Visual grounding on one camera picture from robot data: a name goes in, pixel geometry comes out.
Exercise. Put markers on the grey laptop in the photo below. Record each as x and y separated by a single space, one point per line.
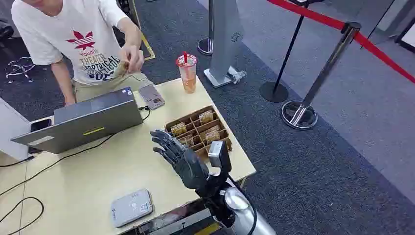
87 125

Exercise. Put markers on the white cabinet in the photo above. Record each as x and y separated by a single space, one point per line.
11 129

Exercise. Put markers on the black phone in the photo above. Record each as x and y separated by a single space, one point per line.
41 125

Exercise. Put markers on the yellow framed board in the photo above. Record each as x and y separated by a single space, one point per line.
144 39

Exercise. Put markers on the phone with pale case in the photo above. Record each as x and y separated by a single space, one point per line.
151 96

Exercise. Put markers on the chrome stanchion post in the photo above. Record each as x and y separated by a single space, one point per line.
319 74

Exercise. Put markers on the red barrier belt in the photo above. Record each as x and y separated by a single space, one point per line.
369 45

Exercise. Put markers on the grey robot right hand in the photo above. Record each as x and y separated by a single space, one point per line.
189 167

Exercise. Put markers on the black stanchion post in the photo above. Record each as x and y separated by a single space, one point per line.
285 61

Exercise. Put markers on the chrome chair base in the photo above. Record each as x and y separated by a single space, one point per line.
19 68

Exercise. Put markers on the printed card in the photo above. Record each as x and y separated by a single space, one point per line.
178 129
212 136
206 117

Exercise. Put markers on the chrome stanchion with round base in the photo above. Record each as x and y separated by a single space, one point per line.
207 43

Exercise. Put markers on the person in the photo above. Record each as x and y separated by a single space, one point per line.
84 42

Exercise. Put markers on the wooden compartment box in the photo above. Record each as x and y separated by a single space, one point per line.
197 131

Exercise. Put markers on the flat white device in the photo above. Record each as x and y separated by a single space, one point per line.
132 208

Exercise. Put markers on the person's left hand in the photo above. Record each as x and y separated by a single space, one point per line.
133 56

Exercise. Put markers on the grey floor standee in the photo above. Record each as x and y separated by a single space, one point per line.
227 39

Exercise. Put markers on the plastic cup of orange drink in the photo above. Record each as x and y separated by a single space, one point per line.
187 76

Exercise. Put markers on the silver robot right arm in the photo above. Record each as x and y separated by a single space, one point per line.
241 211

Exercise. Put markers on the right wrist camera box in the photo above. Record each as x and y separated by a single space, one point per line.
219 155

